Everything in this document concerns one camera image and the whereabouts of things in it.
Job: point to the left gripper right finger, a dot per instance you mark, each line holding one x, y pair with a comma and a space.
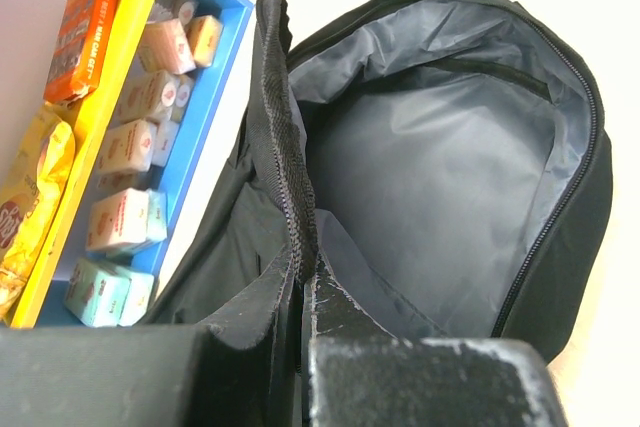
354, 373

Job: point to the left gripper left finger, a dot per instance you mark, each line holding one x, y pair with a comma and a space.
234, 368

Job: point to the black backpack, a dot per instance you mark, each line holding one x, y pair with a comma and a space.
445, 160

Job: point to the teal tissue pack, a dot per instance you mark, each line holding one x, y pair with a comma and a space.
104, 294

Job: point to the pink tissue pack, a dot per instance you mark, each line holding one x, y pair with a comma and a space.
127, 222

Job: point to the yellow chips bag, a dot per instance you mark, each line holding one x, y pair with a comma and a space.
30, 197

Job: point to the yellow soap pack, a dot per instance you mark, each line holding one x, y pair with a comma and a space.
203, 34

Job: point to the white wrapped packs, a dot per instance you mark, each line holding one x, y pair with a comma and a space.
151, 104

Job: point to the blue shelf unit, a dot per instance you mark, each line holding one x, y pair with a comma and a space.
93, 193

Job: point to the orange snack box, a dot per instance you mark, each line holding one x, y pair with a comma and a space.
80, 50

